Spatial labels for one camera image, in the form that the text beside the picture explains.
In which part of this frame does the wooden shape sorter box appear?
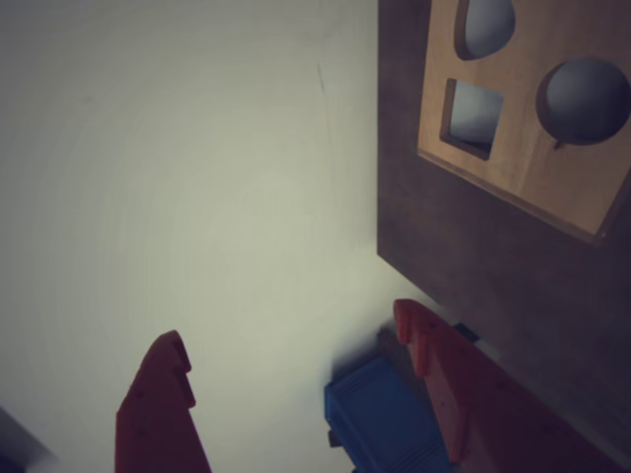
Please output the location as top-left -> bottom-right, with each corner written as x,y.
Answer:
416,0 -> 631,247

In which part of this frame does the blue plastic crate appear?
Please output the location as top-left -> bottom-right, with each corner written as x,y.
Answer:
323,355 -> 457,473

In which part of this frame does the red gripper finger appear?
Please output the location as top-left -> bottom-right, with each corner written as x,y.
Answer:
392,299 -> 631,473
115,329 -> 213,473

